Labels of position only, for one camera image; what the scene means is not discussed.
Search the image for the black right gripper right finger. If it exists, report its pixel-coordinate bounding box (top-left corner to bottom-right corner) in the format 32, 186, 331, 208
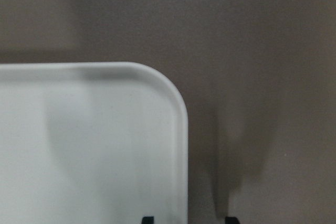
225, 217, 238, 224

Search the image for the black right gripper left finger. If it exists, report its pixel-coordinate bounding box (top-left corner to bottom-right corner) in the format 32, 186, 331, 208
142, 216, 154, 224

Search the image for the cream rabbit tray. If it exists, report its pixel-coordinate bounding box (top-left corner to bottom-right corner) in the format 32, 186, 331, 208
1, 62, 188, 223

